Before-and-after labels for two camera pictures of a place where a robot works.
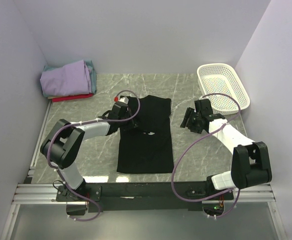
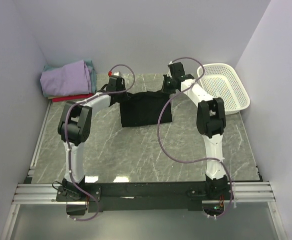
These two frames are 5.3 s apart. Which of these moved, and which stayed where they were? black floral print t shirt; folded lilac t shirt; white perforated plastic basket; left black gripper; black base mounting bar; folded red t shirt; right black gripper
Moved: black floral print t shirt; right black gripper; left black gripper
Stayed: white perforated plastic basket; folded red t shirt; black base mounting bar; folded lilac t shirt
